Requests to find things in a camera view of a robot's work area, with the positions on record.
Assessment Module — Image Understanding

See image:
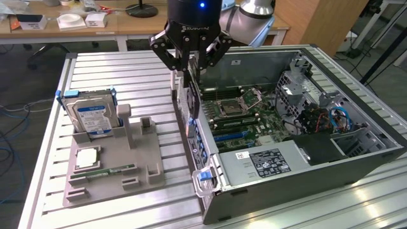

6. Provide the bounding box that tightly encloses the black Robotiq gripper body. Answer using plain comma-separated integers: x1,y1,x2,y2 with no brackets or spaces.
167,0,223,52

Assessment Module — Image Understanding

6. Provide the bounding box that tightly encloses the wooden desk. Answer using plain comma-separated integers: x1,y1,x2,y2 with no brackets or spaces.
0,0,120,52
116,0,291,52

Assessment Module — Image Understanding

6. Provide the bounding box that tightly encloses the black round lamp base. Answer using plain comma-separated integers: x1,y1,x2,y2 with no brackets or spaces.
124,0,159,18

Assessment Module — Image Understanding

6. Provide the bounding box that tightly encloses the small white box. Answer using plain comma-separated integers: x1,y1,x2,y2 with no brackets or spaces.
84,13,108,28

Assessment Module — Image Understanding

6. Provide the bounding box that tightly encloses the metal socket cover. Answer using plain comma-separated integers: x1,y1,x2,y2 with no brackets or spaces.
240,88,264,108

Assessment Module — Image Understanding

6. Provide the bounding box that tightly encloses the white square holder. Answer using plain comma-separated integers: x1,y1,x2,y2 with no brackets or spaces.
56,13,88,32

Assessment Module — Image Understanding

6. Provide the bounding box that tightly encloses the CPU socket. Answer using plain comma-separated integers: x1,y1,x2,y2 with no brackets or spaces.
216,99,248,118

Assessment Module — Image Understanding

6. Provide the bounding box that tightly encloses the silver perforated drive cage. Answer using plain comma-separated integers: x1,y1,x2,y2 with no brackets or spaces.
275,70,319,116

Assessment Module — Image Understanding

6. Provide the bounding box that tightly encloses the wooden cabinet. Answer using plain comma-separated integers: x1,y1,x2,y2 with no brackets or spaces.
283,0,371,58

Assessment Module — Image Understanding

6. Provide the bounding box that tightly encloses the green Dell motherboard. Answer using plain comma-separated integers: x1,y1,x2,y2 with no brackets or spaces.
199,84,292,153

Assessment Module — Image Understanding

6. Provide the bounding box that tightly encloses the RAM stick with white label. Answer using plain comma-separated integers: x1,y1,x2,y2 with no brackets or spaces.
216,116,260,127

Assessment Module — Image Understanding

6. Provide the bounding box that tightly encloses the black office chair base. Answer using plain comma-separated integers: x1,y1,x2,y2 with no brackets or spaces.
27,44,71,70

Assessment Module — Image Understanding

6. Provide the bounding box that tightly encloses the hard disk with blue caddy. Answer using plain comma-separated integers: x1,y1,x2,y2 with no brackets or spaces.
56,85,123,139

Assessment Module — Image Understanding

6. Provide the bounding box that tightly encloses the white box with black top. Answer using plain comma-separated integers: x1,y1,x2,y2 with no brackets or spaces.
15,14,48,31

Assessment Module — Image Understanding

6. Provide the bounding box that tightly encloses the blue expansion slot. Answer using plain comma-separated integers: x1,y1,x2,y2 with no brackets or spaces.
214,132,251,142

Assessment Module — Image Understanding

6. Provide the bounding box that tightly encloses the silver chipset heatsink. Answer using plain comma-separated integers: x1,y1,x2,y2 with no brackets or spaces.
258,135,276,146

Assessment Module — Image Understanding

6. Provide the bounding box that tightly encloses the clear plastic bag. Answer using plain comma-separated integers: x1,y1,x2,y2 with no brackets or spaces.
0,0,31,15

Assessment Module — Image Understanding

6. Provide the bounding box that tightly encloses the black slanted pole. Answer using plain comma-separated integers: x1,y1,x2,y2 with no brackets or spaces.
359,4,407,85

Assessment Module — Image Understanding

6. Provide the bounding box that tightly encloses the grey plastic parts rack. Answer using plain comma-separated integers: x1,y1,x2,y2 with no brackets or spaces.
63,104,168,208

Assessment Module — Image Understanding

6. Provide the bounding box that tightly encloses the grey power supply unit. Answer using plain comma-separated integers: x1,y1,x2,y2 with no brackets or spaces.
219,139,311,187

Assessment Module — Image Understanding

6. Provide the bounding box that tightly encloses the silver CPU chip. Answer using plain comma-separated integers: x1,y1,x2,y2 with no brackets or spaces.
75,149,100,169

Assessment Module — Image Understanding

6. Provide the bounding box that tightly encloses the green RAM stick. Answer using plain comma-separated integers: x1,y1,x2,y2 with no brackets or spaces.
70,164,136,179

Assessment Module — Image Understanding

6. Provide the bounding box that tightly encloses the blue plastic latch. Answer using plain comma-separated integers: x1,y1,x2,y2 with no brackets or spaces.
196,167,214,184

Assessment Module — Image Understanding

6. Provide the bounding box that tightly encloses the silver metal disk bay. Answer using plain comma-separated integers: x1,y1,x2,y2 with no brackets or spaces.
328,126,385,158

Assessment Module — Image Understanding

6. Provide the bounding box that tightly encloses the grey open PC case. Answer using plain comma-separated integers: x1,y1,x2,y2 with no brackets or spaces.
171,44,407,225

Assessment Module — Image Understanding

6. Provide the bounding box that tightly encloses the red black wire bundle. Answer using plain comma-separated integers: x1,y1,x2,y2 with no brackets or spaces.
300,108,334,134

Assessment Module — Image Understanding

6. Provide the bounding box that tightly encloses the white table frame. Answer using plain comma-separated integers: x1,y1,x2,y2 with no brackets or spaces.
336,0,395,52

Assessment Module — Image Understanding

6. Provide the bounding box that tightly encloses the white floor cable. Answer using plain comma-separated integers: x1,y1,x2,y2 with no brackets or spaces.
0,98,55,113

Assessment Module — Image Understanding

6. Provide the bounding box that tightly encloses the blue wire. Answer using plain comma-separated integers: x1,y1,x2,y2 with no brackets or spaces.
328,106,354,131

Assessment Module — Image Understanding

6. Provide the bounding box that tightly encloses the blue floor cable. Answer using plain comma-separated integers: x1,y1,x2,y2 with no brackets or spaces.
0,106,31,205

